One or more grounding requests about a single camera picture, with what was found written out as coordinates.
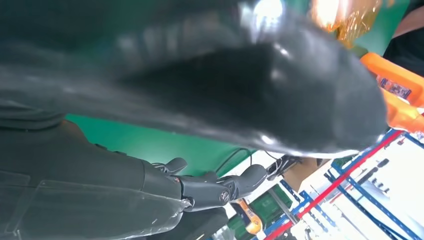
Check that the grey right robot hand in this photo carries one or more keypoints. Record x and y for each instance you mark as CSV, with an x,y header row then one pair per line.
x,y
298,99

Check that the yellow drink bottle white cap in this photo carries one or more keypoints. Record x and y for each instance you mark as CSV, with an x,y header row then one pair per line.
x,y
251,220

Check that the brown cardboard box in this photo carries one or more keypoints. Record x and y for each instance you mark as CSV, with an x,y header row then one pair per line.
x,y
308,174

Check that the blue metal shelving rack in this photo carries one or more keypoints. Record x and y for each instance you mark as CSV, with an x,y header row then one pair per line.
x,y
334,185

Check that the yellow plastic-wrapped flat sheet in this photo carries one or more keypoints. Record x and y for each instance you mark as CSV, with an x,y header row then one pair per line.
x,y
348,20

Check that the clear plastic hand cover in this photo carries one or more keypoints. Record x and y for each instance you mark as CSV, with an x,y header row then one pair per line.
x,y
82,212

